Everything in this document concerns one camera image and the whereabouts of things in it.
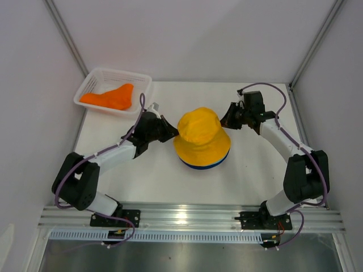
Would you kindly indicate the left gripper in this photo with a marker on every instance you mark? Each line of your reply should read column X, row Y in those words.
column 169, row 132

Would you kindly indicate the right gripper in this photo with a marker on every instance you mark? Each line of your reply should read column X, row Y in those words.
column 227, row 121

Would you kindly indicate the teal hat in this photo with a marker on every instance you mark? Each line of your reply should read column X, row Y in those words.
column 204, row 165

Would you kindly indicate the yellow hat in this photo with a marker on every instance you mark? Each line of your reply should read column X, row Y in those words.
column 202, row 142

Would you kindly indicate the blue hat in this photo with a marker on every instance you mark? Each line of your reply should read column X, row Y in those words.
column 204, row 167

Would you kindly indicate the orange hat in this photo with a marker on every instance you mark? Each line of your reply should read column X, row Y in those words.
column 119, row 99

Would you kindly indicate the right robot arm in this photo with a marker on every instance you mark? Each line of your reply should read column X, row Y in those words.
column 306, row 180

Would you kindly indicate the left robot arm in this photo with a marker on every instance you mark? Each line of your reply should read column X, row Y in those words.
column 76, row 184

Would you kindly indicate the white plastic basket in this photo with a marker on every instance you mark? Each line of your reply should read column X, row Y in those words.
column 101, row 80

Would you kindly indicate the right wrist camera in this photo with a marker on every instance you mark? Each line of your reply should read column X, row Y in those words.
column 240, row 94

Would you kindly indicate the aluminium mounting rail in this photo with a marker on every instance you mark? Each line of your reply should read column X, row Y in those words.
column 203, row 218

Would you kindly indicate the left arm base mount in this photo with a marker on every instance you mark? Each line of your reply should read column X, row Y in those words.
column 119, row 219

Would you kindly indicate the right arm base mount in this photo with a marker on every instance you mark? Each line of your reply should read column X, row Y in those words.
column 254, row 220

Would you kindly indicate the white slotted cable duct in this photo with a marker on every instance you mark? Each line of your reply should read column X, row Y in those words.
column 235, row 237

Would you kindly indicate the right corner frame profile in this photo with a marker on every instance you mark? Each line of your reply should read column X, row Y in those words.
column 318, row 39

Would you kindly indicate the corner frame profile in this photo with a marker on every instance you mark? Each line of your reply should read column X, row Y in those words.
column 318, row 39
column 66, row 36

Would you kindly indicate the left corner frame profile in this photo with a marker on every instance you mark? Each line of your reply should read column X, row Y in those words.
column 66, row 36

